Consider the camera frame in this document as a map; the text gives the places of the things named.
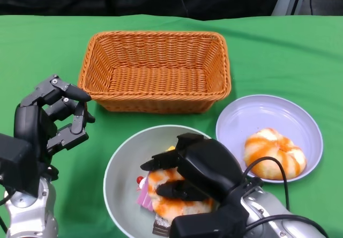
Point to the orange wicker basket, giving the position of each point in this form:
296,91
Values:
160,82

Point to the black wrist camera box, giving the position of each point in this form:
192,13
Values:
16,163
203,227

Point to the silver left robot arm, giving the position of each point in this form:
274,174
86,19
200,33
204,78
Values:
32,216

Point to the orange striped croissant bread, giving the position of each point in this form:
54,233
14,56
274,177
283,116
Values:
270,152

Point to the grey round bowl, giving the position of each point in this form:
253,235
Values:
123,173

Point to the pink cake slice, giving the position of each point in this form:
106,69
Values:
144,197

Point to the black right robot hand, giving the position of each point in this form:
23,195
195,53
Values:
209,163

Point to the lavender round plate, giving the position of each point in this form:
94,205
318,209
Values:
257,114

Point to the dark chocolate cake piece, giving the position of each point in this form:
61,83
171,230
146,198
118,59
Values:
160,226

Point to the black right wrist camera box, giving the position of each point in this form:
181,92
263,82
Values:
203,227

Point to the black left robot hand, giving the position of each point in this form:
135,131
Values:
29,122

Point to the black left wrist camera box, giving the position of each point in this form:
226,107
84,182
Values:
16,163

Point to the yellow cake slice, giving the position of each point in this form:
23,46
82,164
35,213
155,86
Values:
170,149

